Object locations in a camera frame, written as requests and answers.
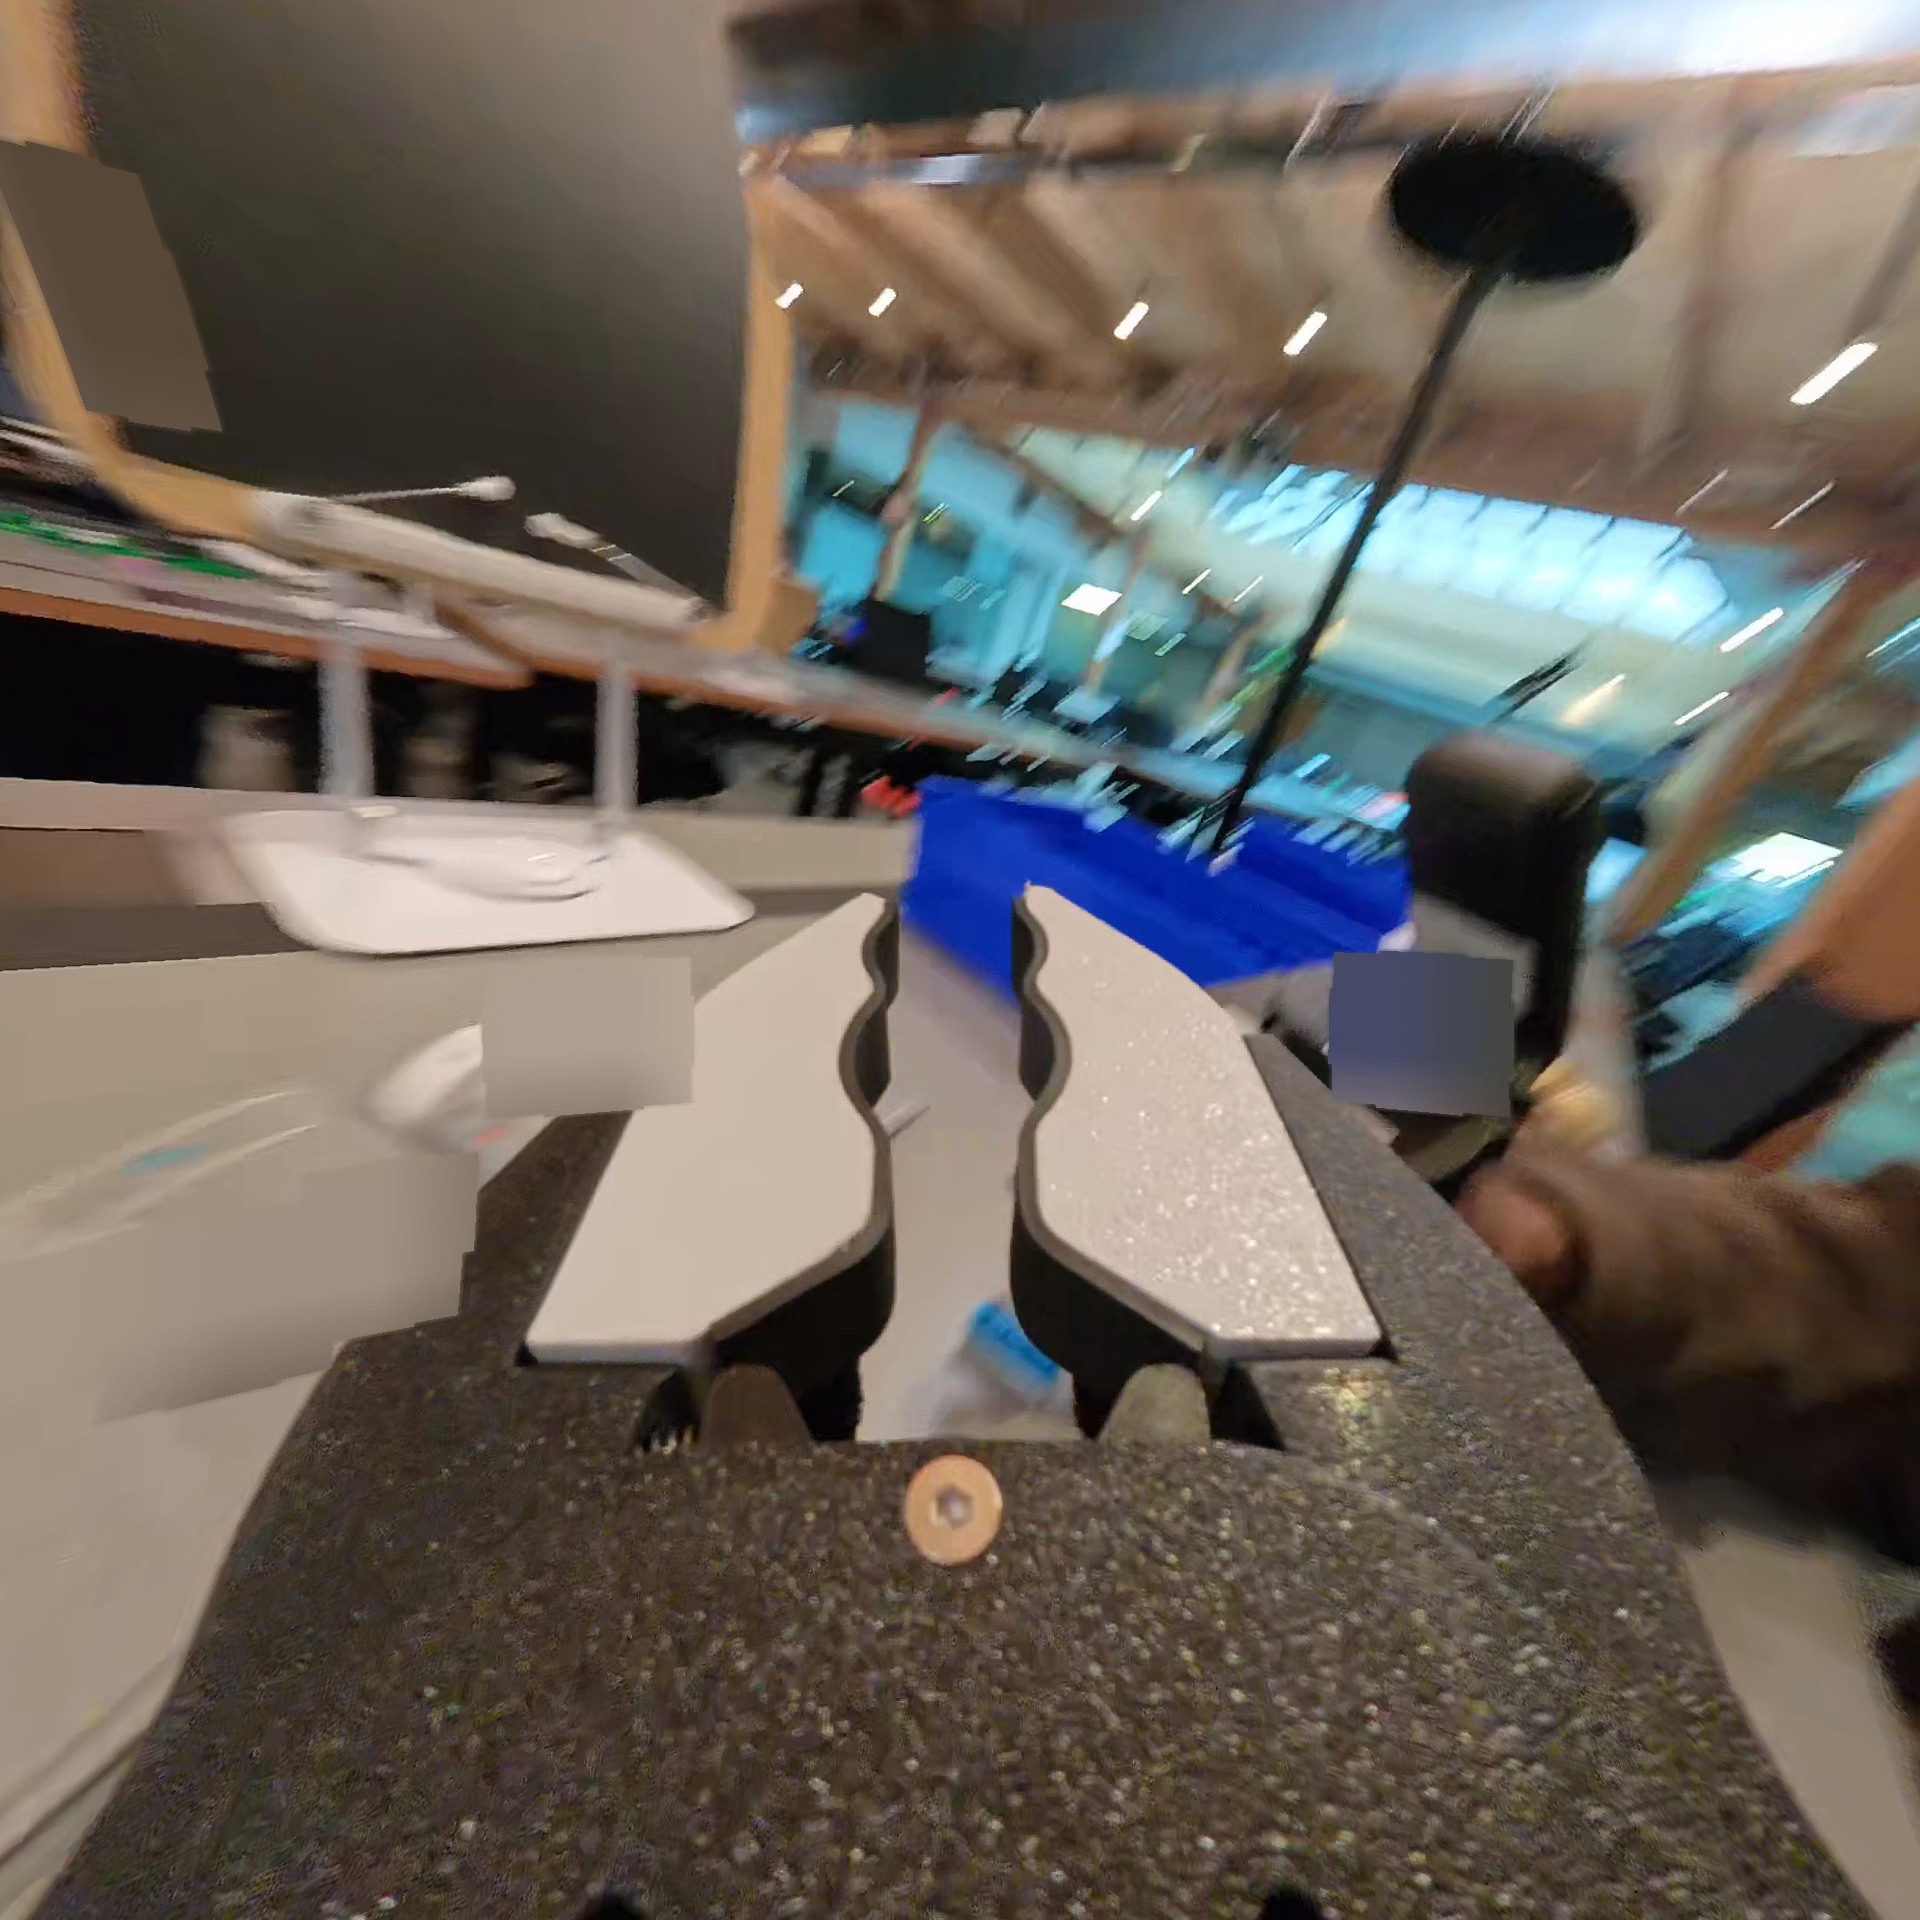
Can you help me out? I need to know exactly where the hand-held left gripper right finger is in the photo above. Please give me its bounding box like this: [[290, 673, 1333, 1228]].
[[1009, 888, 1383, 1435]]

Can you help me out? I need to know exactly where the black wood-framed panel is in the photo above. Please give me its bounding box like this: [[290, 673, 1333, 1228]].
[[0, 0, 797, 664]]

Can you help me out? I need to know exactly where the wood-edged grey desk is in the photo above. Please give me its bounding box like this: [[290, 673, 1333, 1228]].
[[0, 513, 933, 712]]

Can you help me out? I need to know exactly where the blue plastic bin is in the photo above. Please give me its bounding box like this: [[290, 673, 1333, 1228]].
[[907, 772, 1417, 994]]

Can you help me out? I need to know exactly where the cluster of green toy bricks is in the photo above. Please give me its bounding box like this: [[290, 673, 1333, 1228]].
[[0, 504, 316, 582]]

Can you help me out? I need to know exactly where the black pole lamp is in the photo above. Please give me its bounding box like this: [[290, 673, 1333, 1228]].
[[1201, 134, 1644, 878]]

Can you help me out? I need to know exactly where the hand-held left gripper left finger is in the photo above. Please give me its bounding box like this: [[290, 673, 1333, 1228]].
[[522, 892, 904, 1435]]

